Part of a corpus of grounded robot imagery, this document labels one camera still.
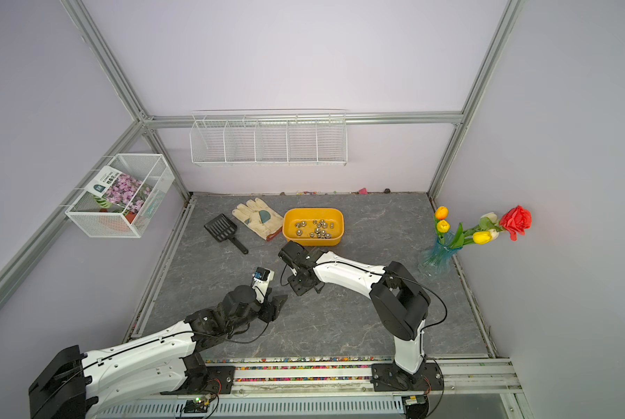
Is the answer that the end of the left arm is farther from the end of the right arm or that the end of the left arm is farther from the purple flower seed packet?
the purple flower seed packet

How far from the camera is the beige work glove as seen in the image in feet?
3.59

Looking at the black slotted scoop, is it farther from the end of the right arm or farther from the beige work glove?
the end of the right arm

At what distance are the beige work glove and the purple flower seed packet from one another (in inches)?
15.8

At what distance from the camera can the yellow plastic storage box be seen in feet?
3.47

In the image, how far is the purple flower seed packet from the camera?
2.38 feet

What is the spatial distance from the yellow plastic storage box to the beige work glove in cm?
5
